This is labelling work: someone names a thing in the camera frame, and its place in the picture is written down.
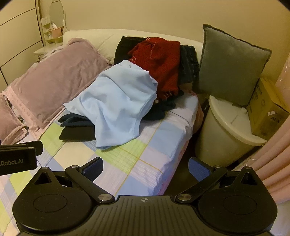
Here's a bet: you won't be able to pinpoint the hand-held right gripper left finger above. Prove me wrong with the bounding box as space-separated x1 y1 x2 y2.
34 157 115 203

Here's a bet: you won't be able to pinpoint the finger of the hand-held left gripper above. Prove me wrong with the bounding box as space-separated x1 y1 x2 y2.
0 141 44 157

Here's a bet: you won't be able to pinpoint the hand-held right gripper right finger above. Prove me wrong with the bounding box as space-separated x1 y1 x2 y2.
175 156 260 203

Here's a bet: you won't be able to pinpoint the light blue sweatshirt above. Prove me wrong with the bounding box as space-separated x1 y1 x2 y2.
63 59 158 150

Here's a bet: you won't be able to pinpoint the white laundry bin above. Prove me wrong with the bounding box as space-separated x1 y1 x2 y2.
195 95 268 167

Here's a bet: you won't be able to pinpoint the black garment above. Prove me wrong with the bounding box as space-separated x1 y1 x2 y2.
59 126 97 142

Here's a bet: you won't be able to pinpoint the checked bed sheet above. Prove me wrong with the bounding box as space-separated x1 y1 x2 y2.
0 91 200 227

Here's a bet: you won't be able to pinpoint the dark crumpled garment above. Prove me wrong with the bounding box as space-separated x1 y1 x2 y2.
142 89 185 121

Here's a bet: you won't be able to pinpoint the pink curtain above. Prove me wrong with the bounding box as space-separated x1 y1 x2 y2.
236 66 290 205

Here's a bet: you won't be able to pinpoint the cardboard box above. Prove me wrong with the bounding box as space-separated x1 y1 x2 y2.
246 77 290 141

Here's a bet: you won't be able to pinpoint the white dresser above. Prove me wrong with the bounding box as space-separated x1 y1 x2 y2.
34 44 64 63

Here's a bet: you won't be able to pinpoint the grey cushion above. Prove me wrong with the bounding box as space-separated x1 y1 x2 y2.
195 24 272 107

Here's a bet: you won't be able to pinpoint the dark plaid garment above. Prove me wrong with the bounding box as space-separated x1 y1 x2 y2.
180 45 200 85

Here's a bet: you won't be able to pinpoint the red knitted sweater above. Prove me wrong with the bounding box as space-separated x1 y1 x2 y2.
128 37 182 100

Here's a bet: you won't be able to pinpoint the cream wardrobe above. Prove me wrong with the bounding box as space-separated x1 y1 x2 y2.
0 0 43 87

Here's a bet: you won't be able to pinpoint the black pants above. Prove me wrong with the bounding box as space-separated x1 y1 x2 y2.
114 36 148 65

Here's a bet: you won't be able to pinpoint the oval vanity mirror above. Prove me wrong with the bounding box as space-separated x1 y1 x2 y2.
49 0 66 32

